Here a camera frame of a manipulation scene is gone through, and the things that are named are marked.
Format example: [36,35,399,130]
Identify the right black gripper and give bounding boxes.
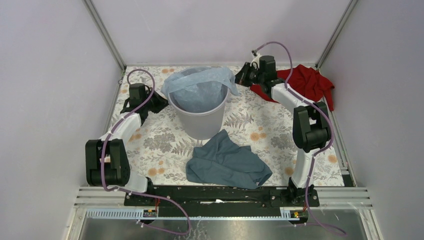
[229,62,264,88]

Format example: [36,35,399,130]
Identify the light blue plastic trash bag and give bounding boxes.
[161,66,240,113]

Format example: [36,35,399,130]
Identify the grey plastic trash bin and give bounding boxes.
[165,90,230,140]

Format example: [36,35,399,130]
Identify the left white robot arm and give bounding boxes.
[85,83,169,206]

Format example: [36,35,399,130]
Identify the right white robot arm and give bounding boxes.
[235,53,333,206]

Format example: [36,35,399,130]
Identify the red cloth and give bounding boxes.
[249,64,335,112]

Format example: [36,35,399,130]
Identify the blue-grey cloth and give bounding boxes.
[185,129,273,190]

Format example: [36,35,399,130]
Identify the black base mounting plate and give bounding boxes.
[124,185,305,218]

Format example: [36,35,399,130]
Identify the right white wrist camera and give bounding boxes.
[250,49,262,70]

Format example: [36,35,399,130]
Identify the aluminium slotted rail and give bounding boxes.
[85,207,304,221]

